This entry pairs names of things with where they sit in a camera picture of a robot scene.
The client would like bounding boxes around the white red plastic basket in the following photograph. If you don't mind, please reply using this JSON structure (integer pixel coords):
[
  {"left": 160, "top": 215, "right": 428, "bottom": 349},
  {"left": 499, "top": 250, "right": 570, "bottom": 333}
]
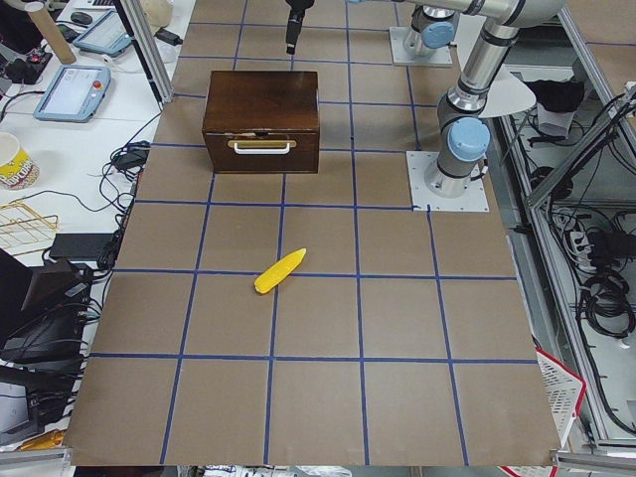
[{"left": 535, "top": 345, "right": 587, "bottom": 449}]

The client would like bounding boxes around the gold wire rack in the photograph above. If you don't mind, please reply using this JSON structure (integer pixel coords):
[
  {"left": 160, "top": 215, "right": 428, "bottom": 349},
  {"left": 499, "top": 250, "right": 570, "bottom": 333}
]
[{"left": 1, "top": 202, "right": 59, "bottom": 255}]

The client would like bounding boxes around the wooden drawer with white handle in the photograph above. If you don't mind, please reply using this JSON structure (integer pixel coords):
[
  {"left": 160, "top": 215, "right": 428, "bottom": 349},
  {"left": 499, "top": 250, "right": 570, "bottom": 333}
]
[{"left": 204, "top": 132, "right": 319, "bottom": 174}]

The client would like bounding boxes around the black computer mouse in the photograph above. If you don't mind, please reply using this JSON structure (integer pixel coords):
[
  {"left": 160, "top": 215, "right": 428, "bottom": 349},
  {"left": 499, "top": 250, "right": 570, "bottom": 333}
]
[{"left": 71, "top": 11, "right": 93, "bottom": 27}]

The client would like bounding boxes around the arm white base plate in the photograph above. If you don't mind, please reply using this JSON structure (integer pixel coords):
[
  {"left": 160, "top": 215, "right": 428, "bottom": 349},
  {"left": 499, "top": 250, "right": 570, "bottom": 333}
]
[
  {"left": 390, "top": 27, "right": 453, "bottom": 68},
  {"left": 406, "top": 151, "right": 489, "bottom": 213}
]

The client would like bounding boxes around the dark brown wooden box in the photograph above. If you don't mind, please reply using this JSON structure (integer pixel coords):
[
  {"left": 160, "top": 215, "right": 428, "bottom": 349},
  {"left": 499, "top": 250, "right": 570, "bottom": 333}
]
[{"left": 201, "top": 70, "right": 321, "bottom": 175}]

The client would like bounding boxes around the far blue teach pendant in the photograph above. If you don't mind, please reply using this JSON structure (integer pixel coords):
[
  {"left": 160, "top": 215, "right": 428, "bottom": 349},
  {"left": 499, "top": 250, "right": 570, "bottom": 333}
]
[{"left": 73, "top": 10, "right": 131, "bottom": 57}]

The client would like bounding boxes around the black power adapter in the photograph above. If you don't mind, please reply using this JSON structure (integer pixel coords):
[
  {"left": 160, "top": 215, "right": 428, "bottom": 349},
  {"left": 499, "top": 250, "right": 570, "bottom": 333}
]
[{"left": 155, "top": 28, "right": 183, "bottom": 46}]

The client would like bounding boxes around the near blue teach pendant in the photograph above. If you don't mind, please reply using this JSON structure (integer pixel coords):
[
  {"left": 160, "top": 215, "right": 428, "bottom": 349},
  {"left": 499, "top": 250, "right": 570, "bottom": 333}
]
[{"left": 33, "top": 66, "right": 111, "bottom": 123}]

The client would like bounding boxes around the blue teach pendant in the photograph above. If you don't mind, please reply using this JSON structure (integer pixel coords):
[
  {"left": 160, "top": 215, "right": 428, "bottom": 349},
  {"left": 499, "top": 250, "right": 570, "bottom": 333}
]
[
  {"left": 33, "top": 66, "right": 111, "bottom": 123},
  {"left": 73, "top": 10, "right": 131, "bottom": 57}
]

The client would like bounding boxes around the cardboard tube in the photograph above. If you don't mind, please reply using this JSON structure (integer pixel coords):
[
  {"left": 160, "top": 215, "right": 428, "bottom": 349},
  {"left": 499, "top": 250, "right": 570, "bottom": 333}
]
[{"left": 24, "top": 1, "right": 77, "bottom": 65}]

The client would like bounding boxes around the yellow popcorn paper cup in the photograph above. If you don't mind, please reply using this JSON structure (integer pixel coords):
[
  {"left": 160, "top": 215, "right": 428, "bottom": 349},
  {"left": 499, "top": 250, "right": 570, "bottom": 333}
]
[{"left": 1, "top": 132, "right": 40, "bottom": 190}]

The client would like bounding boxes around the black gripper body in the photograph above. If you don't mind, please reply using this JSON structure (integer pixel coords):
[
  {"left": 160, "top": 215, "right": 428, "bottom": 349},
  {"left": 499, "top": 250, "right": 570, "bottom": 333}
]
[{"left": 285, "top": 0, "right": 315, "bottom": 13}]

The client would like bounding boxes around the white plastic chair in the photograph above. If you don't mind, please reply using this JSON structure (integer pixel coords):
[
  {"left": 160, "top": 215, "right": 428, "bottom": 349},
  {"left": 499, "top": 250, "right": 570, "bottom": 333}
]
[{"left": 479, "top": 65, "right": 536, "bottom": 118}]

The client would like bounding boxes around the yellow corn cob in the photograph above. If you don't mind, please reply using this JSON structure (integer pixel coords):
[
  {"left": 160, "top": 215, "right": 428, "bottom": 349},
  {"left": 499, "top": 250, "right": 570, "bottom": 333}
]
[{"left": 253, "top": 247, "right": 307, "bottom": 294}]

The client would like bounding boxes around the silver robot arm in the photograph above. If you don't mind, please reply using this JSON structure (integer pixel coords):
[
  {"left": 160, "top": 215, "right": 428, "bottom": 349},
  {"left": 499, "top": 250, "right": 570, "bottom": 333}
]
[
  {"left": 285, "top": 0, "right": 456, "bottom": 58},
  {"left": 411, "top": 1, "right": 527, "bottom": 199}
]

